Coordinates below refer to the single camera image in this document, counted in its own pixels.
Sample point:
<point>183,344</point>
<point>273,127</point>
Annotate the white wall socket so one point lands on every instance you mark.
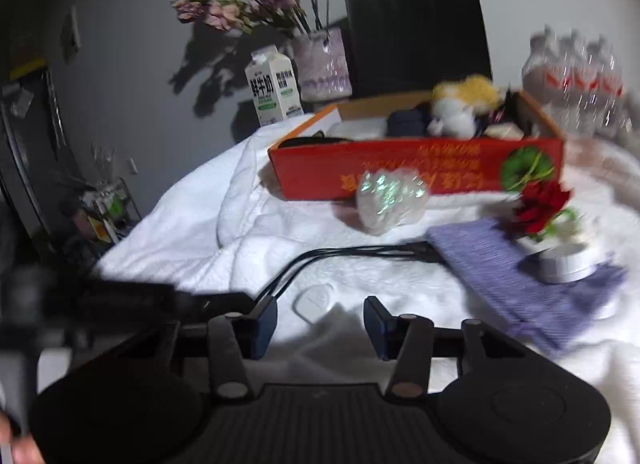
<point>133,166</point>

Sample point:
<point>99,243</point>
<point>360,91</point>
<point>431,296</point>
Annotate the large white jar lid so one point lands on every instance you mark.
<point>565,266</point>

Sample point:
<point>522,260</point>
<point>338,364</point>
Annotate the dark metal door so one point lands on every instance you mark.
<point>30,169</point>

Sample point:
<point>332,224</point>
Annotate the black paper bag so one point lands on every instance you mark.
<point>415,34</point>

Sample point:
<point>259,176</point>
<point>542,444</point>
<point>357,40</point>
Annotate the iridescent cellophane item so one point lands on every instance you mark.
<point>392,199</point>

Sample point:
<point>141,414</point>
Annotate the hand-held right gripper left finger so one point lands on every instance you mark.
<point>265,326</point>

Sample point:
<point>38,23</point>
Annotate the small white cap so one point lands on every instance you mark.
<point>314,300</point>

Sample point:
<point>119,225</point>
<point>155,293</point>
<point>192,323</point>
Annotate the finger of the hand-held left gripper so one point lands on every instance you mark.
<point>215,303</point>

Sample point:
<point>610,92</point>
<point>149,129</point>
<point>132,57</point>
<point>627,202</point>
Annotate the white yellow plush hamster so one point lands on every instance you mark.
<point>452,114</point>

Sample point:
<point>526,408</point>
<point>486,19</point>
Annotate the red rose ornament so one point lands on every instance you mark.
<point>542,206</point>

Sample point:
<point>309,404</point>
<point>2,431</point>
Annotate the person's left hand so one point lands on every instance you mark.
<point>20,451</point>

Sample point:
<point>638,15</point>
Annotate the white green milk carton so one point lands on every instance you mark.
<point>272,94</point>

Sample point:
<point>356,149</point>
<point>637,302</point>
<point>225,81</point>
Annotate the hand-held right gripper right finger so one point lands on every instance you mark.
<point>377,329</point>

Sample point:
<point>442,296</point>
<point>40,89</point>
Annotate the white terry towel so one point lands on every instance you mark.
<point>200,244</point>

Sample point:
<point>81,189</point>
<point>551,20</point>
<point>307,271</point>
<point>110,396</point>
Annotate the purple glass vase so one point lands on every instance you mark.
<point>322,69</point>

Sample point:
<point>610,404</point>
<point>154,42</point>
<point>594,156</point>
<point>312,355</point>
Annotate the pack of water bottles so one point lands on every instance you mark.
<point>575,84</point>

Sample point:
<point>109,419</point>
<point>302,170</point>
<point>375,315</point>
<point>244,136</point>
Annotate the red cardboard box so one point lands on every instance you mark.
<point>400,164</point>

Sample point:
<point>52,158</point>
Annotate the dark blue zip pouch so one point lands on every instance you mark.
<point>405,121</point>

